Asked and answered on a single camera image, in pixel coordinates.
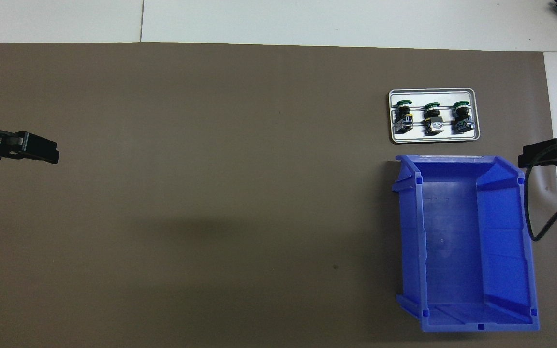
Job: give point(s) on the silver metal tray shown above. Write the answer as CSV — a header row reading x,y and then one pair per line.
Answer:
x,y
418,139

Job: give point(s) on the brown table mat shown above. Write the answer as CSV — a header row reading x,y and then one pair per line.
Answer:
x,y
211,145

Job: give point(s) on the blue plastic storage bin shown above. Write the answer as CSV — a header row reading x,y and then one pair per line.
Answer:
x,y
452,241

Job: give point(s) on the green push button switch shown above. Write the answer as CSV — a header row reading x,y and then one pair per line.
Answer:
x,y
462,116
434,118
404,116

